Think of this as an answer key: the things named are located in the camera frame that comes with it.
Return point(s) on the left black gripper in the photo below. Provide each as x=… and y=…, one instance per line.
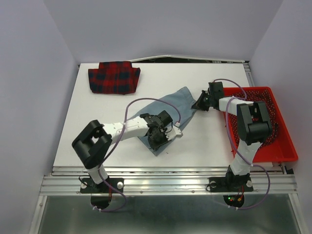
x=155, y=146

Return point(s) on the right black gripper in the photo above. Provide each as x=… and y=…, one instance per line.
x=199, y=105

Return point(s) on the light blue denim skirt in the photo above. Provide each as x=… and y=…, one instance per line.
x=177, y=105

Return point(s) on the red navy plaid skirt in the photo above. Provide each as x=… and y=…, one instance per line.
x=114, y=78

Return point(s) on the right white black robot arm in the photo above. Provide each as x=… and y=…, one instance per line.
x=253, y=127

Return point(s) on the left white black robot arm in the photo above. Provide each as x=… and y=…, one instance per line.
x=94, y=141

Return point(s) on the dark red dotted skirt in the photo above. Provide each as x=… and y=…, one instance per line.
x=258, y=95

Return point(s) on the red plastic bin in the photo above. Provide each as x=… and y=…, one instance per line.
x=282, y=149

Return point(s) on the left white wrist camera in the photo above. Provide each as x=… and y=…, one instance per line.
x=175, y=132

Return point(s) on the aluminium right side rail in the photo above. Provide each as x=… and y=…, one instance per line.
x=248, y=73

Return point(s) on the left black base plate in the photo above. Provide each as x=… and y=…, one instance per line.
x=88, y=186

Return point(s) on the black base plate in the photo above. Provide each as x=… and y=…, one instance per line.
x=229, y=185
x=88, y=186

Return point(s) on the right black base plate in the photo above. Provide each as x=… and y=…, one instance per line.
x=229, y=185

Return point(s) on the aluminium front rail frame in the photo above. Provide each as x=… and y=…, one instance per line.
x=158, y=181

